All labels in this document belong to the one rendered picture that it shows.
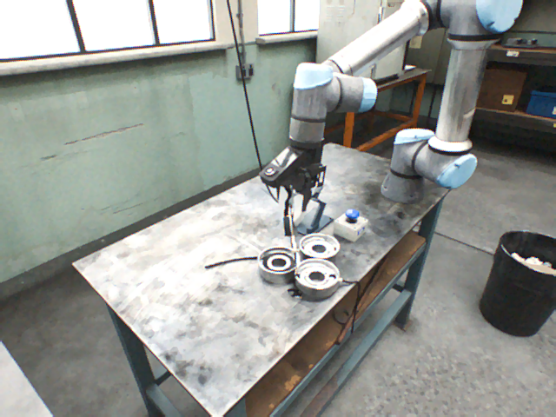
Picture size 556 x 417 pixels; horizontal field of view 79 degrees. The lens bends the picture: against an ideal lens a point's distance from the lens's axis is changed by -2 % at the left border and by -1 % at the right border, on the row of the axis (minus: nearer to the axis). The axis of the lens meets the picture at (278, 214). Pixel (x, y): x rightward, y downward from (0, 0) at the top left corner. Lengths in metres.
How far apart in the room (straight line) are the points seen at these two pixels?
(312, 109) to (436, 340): 1.43
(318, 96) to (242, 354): 0.53
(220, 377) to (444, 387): 1.23
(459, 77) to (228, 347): 0.85
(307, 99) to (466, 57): 0.45
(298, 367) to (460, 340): 1.11
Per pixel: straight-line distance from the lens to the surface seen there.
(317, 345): 1.06
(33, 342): 2.11
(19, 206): 2.22
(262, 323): 0.77
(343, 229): 1.00
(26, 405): 0.96
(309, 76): 0.73
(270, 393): 0.97
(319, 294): 0.81
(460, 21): 1.01
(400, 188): 1.23
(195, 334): 0.78
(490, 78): 4.14
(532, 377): 1.98
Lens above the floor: 1.39
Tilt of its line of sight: 32 degrees down
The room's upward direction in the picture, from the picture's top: straight up
